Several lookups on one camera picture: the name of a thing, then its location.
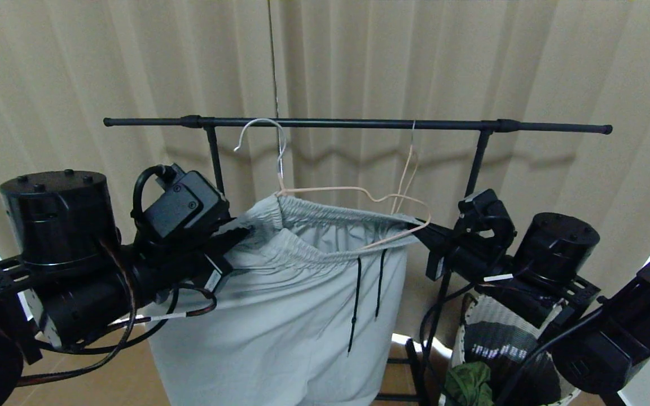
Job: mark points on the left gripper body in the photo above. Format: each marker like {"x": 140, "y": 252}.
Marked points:
{"x": 133, "y": 282}

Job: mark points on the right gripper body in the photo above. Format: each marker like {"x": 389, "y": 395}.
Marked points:
{"x": 466, "y": 262}

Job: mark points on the pale grey shorts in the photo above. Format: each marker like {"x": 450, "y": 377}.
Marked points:
{"x": 274, "y": 338}

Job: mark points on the pink clothes hanger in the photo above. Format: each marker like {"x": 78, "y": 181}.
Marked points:
{"x": 325, "y": 190}
{"x": 413, "y": 135}

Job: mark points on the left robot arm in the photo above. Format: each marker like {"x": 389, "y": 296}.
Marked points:
{"x": 60, "y": 220}

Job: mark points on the white laundry basket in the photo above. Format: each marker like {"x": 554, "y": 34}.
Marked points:
{"x": 505, "y": 316}

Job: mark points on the black clothes rack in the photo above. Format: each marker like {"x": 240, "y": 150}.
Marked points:
{"x": 359, "y": 122}

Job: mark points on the green garment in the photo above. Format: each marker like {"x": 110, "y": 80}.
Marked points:
{"x": 469, "y": 386}

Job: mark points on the beige curtain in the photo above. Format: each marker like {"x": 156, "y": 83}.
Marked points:
{"x": 528, "y": 56}

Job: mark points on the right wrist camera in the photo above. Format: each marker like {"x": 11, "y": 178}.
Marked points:
{"x": 486, "y": 217}

